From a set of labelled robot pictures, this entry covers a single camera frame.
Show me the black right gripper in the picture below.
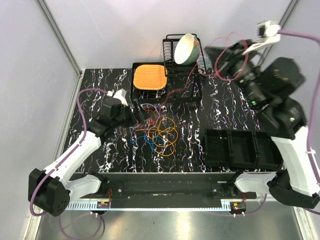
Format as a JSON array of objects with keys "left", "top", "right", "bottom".
[{"left": 204, "top": 38, "right": 267, "bottom": 108}]

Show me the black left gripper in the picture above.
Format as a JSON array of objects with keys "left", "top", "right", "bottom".
[{"left": 112, "top": 99, "right": 150, "bottom": 129}]

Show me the blue cable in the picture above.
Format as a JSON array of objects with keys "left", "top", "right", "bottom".
[{"left": 129, "top": 122, "right": 161, "bottom": 154}]

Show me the pink cable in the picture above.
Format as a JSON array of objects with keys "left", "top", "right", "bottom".
[{"left": 142, "top": 31, "right": 250, "bottom": 126}]

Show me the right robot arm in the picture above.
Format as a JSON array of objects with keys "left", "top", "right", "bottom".
[{"left": 204, "top": 40, "right": 320, "bottom": 209}]

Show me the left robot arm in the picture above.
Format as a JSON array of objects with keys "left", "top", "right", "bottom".
[{"left": 28, "top": 97, "right": 150, "bottom": 217}]

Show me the light blue cup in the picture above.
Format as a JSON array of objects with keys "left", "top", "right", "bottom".
[{"left": 197, "top": 56, "right": 212, "bottom": 71}]

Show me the black dish rack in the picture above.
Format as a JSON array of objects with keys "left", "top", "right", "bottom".
[{"left": 162, "top": 33, "right": 208, "bottom": 77}]

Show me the cream ceramic bowl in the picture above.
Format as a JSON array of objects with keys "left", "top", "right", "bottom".
[{"left": 174, "top": 33, "right": 200, "bottom": 65}]

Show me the orange woven mat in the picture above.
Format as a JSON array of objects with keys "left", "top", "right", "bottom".
[{"left": 133, "top": 64, "right": 168, "bottom": 91}]

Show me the black bin left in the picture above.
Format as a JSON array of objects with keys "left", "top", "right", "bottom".
[{"left": 204, "top": 129, "right": 231, "bottom": 167}]

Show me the black bin middle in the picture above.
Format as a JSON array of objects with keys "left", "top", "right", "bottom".
[{"left": 230, "top": 130, "right": 258, "bottom": 168}]

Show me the orange cable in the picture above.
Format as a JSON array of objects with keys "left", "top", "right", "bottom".
[{"left": 132, "top": 108, "right": 161, "bottom": 132}]

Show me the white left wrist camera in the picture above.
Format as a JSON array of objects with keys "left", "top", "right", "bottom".
[{"left": 107, "top": 88, "right": 128, "bottom": 106}]

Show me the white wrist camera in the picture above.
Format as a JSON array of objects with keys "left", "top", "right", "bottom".
[
  {"left": 107, "top": 88, "right": 128, "bottom": 106},
  {"left": 242, "top": 20, "right": 281, "bottom": 55}
]

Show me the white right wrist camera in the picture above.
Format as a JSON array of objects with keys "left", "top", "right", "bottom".
[{"left": 242, "top": 20, "right": 281, "bottom": 55}]

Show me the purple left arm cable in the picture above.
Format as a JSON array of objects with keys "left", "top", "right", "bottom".
[{"left": 28, "top": 88, "right": 111, "bottom": 240}]

